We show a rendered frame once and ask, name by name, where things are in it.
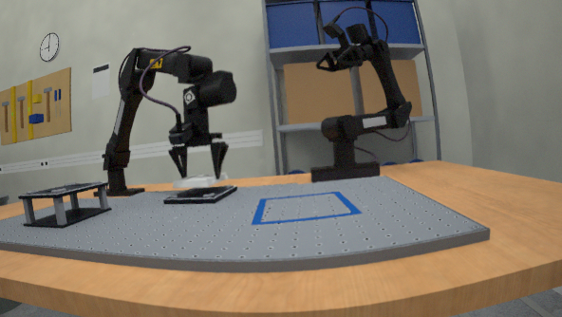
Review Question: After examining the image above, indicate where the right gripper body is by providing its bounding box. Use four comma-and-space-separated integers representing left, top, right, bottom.
169, 108, 226, 148

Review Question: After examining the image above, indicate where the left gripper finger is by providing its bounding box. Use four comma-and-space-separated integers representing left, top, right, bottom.
316, 52, 336, 72
337, 45, 363, 67

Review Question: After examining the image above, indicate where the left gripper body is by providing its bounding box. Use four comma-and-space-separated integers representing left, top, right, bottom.
331, 30, 365, 71

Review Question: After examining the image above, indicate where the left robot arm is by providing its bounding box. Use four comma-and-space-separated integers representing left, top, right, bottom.
310, 24, 412, 174

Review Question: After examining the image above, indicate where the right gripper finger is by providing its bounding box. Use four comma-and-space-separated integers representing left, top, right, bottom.
168, 147, 188, 177
210, 143, 229, 178

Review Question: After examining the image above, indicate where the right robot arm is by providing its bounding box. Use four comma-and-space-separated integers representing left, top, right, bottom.
103, 47, 237, 195

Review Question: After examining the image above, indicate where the blue tape outline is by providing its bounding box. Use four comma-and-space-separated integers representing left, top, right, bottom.
252, 192, 362, 225

